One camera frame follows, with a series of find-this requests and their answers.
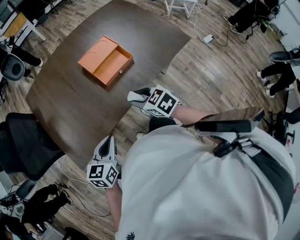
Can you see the person's white shirt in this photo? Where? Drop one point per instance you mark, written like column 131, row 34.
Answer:
column 187, row 187

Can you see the black smartphone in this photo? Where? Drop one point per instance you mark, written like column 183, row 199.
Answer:
column 225, row 125

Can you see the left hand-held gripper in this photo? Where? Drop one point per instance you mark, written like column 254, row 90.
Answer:
column 100, row 175

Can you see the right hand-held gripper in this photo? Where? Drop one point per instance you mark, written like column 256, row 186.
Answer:
column 161, row 102

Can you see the person's white shoe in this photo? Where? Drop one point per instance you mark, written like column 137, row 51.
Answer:
column 140, row 136

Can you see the black mesh office chair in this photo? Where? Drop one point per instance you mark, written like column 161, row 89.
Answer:
column 25, row 145

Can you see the person's left forearm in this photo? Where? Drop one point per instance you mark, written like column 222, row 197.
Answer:
column 114, row 208

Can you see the grey backed office chair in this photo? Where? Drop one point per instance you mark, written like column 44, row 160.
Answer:
column 25, row 189
column 11, row 68

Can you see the black chest harness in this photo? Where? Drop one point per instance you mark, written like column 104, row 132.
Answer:
column 279, row 182

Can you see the grey shell office chair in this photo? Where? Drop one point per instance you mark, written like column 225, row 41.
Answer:
column 281, row 56

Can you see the white frame chair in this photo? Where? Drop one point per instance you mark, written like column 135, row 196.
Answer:
column 178, row 8

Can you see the white table leg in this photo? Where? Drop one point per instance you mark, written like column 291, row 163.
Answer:
column 167, row 68

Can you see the person's black trouser leg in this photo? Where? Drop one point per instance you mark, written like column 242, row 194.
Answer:
column 161, row 124

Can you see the white power adapter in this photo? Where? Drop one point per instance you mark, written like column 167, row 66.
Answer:
column 208, row 38

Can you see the person's right forearm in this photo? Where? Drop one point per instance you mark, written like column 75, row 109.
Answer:
column 192, row 114

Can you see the orange top white desk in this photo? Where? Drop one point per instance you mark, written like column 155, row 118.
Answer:
column 16, row 25

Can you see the orange drawer box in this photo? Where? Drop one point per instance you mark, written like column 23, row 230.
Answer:
column 98, row 54

